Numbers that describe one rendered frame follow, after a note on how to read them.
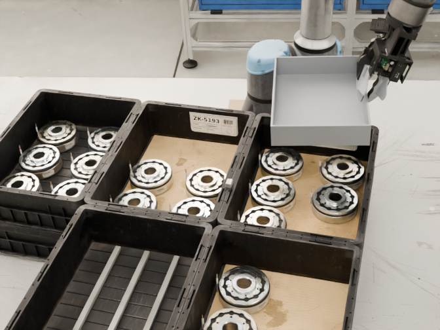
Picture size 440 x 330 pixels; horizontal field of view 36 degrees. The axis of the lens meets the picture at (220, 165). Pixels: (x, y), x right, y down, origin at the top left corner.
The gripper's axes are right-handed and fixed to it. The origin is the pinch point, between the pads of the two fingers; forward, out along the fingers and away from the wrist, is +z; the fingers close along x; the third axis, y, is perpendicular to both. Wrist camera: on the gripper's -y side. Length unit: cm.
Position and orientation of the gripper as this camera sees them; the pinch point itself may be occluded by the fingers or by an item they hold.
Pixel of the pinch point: (365, 94)
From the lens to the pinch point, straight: 150.6
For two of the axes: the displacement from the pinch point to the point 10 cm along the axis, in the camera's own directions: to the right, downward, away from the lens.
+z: -2.4, 7.4, 6.3
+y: -0.3, 6.4, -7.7
